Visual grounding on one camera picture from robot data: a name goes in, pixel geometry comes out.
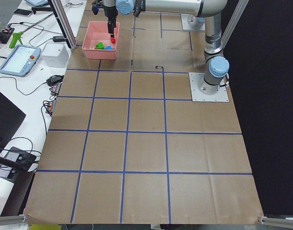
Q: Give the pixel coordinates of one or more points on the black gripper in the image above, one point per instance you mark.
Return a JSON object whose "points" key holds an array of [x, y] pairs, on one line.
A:
{"points": [[111, 15]]}

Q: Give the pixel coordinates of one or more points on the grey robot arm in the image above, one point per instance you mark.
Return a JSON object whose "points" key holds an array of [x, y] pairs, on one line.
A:
{"points": [[217, 66], [197, 8]]}

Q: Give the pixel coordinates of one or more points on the green handled reach grabber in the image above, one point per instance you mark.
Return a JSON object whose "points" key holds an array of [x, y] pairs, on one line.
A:
{"points": [[16, 37]]}

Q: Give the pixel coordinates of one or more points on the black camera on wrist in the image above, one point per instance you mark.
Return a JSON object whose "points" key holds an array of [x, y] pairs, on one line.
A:
{"points": [[96, 5]]}

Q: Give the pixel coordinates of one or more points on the white square device box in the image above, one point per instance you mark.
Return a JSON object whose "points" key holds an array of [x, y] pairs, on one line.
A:
{"points": [[55, 55]]}

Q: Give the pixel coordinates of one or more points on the green toy block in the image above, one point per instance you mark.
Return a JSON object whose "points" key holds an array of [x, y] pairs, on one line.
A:
{"points": [[100, 46]]}

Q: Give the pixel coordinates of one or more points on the black power adapter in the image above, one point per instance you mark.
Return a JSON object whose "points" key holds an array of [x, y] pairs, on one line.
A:
{"points": [[58, 39]]}

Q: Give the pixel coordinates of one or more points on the aluminium frame post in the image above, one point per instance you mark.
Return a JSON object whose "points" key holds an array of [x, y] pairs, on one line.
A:
{"points": [[62, 20]]}

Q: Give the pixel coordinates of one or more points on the blue teach pendant tablet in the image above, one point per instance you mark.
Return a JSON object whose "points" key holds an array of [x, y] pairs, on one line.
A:
{"points": [[20, 61]]}

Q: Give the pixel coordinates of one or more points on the pink plastic box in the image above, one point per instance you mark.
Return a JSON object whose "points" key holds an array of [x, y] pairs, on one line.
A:
{"points": [[97, 31]]}

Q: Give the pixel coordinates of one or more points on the blue three-stud toy block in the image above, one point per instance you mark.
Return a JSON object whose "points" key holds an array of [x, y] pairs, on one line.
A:
{"points": [[108, 48]]}

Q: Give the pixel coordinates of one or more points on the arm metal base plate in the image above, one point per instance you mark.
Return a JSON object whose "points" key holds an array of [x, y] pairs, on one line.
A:
{"points": [[191, 23], [203, 92]]}

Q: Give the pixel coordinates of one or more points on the red toy block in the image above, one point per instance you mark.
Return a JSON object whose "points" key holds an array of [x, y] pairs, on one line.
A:
{"points": [[113, 40]]}

